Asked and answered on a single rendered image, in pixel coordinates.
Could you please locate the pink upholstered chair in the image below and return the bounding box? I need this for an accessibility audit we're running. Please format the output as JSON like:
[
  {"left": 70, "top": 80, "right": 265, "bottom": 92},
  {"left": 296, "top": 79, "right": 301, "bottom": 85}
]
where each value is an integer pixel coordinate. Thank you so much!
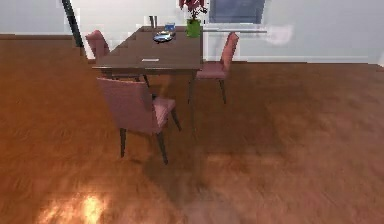
[
  {"left": 195, "top": 31, "right": 240, "bottom": 105},
  {"left": 96, "top": 77, "right": 183, "bottom": 166},
  {"left": 85, "top": 29, "right": 111, "bottom": 61}
]

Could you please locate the red plant in green pot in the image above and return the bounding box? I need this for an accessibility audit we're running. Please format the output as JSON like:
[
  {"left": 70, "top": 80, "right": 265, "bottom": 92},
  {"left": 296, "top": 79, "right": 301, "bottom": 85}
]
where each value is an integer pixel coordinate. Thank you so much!
[{"left": 178, "top": 0, "right": 209, "bottom": 39}]

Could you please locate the dark brown dining table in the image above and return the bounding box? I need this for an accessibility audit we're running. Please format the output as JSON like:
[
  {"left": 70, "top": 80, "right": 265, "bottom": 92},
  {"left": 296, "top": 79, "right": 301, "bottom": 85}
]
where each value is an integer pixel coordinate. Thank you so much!
[{"left": 91, "top": 25, "right": 205, "bottom": 134}]

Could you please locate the black slanted floor lamp pole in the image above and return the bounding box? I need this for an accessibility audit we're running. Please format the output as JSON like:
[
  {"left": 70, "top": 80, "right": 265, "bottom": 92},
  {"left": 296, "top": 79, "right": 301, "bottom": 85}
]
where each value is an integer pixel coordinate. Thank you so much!
[{"left": 61, "top": 0, "right": 85, "bottom": 48}]

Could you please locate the window with blue pane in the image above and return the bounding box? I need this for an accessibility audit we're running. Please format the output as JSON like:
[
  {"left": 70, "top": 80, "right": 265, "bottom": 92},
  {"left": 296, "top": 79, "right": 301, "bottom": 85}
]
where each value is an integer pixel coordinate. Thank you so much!
[{"left": 203, "top": 0, "right": 268, "bottom": 34}]

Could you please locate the blue plate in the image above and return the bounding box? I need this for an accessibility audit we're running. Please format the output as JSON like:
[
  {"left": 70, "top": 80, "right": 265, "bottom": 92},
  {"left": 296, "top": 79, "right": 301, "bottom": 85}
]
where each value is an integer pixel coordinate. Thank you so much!
[{"left": 152, "top": 30, "right": 175, "bottom": 43}]

